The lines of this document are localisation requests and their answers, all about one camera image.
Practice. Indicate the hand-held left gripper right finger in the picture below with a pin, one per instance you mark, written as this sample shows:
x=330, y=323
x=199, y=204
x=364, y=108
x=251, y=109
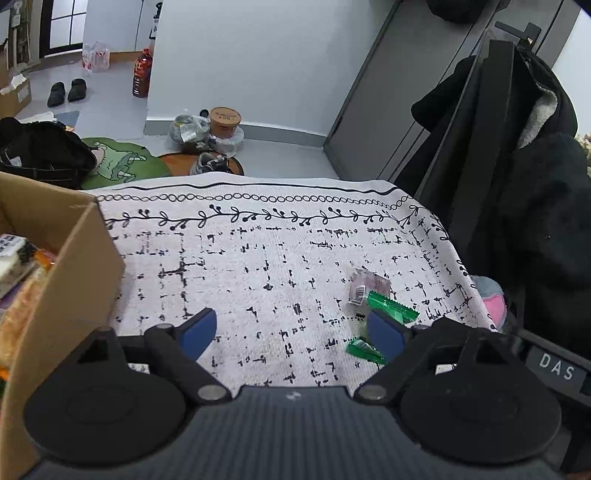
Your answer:
x=384, y=337

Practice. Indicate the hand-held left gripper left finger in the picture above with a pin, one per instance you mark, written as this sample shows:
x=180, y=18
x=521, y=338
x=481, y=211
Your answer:
x=198, y=333

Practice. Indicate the translucent green snack packet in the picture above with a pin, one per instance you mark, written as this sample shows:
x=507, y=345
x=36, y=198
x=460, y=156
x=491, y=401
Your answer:
x=364, y=349
x=392, y=308

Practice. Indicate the white barcode packet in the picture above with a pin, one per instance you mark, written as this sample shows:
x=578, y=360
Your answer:
x=367, y=285

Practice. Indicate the brown cardboard box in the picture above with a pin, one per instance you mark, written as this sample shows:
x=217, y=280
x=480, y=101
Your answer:
x=69, y=286

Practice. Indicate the pink soft item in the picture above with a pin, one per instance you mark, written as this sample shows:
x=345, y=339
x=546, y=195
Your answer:
x=493, y=302

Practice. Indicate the white black patterned cloth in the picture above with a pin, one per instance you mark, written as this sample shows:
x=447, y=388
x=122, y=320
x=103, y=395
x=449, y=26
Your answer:
x=277, y=258

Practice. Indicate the black coat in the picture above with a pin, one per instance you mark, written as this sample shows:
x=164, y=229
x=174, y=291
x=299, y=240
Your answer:
x=531, y=207

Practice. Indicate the grey sneaker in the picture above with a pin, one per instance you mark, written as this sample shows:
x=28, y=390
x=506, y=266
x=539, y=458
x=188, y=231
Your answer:
x=210, y=162

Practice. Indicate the green frog floor mat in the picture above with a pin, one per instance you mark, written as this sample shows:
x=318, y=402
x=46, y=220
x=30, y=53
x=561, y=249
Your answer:
x=122, y=164

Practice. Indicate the clear plastic container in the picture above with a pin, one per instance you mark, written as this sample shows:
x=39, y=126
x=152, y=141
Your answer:
x=231, y=144

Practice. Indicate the clear plastic bag with items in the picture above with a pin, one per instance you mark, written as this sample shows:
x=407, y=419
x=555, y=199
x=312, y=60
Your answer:
x=187, y=131

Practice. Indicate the brown round paper tub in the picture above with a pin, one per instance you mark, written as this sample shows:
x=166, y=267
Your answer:
x=225, y=121

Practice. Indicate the black bag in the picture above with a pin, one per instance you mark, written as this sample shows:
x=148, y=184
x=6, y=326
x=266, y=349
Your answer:
x=41, y=152

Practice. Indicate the grey door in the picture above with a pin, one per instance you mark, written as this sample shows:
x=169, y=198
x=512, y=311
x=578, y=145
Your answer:
x=392, y=92

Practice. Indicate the dark red drink bottle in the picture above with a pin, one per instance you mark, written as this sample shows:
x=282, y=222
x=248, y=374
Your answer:
x=142, y=74

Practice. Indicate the black slipper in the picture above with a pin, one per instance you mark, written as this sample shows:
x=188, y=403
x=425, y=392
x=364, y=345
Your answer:
x=56, y=94
x=77, y=90

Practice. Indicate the clear water bottle pack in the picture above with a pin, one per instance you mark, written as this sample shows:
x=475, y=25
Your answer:
x=96, y=56

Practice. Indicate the small cardboard box with paper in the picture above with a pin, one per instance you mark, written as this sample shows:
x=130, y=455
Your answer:
x=16, y=99

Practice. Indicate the dark glass door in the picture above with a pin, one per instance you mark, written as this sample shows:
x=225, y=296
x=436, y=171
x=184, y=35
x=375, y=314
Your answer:
x=60, y=25

